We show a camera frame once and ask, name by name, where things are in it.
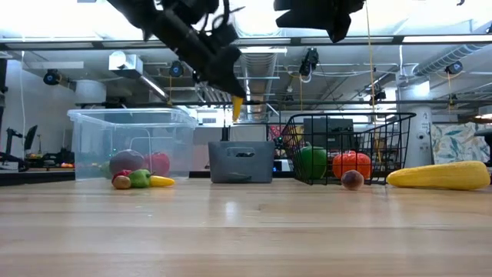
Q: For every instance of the dark maroon plum fruit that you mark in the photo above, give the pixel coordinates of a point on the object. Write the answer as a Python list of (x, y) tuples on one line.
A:
[(127, 161)]

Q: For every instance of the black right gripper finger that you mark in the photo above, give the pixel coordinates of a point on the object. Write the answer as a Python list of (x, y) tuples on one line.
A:
[(292, 15)]

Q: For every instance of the silver ventilation duct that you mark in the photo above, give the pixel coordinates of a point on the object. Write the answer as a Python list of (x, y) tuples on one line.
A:
[(261, 77)]

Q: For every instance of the black overhead light beam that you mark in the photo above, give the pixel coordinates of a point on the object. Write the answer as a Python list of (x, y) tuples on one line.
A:
[(296, 40)]

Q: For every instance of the leaf pattern wall panel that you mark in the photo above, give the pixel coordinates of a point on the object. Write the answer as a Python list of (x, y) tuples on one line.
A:
[(453, 144)]

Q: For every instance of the black monitor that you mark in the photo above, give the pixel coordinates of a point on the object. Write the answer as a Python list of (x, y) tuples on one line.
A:
[(330, 132)]

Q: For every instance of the white ceiling air unit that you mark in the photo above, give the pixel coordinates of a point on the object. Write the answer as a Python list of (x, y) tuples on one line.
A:
[(127, 63)]

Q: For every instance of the clear plastic bin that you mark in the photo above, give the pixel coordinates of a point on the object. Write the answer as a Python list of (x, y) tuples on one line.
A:
[(92, 146)]

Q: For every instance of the white round column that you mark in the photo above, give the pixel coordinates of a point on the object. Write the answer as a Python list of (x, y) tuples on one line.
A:
[(423, 131)]

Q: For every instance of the small green bell pepper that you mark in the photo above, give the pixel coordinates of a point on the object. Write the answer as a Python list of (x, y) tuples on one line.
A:
[(140, 179)]

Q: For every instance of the silver spiral duct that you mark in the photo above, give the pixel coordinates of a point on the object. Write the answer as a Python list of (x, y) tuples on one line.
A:
[(442, 59)]

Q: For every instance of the small white box device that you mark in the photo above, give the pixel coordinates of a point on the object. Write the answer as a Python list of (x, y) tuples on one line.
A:
[(284, 165)]

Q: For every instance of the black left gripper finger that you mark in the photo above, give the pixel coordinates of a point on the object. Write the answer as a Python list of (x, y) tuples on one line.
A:
[(232, 87)]

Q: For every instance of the small brown potato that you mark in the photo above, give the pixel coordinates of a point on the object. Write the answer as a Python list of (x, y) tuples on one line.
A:
[(121, 182)]

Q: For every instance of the small red bell pepper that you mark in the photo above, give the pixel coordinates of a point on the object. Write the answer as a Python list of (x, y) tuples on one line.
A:
[(122, 173)]

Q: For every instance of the large yellow corn cob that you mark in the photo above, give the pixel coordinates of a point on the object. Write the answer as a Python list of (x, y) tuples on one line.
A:
[(438, 176)]

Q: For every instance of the large green bell pepper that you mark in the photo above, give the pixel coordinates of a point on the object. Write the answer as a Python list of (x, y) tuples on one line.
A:
[(313, 161)]

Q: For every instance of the black ceiling reel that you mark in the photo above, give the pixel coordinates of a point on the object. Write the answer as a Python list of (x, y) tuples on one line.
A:
[(176, 69), (51, 77), (454, 67), (308, 61)]

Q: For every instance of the black background robot arm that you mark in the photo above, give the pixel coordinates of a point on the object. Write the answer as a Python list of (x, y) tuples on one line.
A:
[(11, 159)]

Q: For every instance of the gray plastic bin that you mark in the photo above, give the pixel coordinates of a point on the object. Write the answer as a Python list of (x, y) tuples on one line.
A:
[(230, 169)]

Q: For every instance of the colourful wall poster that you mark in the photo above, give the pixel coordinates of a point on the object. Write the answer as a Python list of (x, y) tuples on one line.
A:
[(273, 132)]

